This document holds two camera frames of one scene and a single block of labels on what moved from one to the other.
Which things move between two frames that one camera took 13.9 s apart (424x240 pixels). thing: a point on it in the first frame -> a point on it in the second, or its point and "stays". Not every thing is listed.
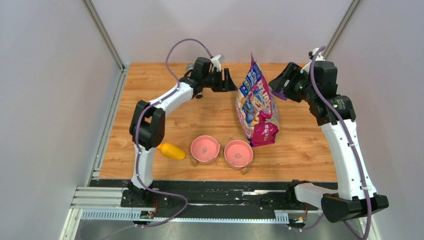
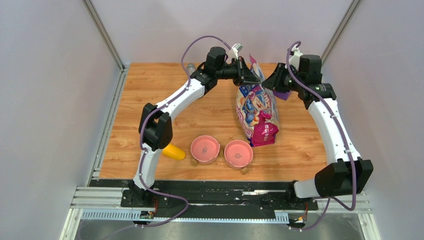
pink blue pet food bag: [256, 108] stays
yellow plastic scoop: [172, 151] stays
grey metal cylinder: [190, 66] stays
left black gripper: [227, 84] -> [243, 74]
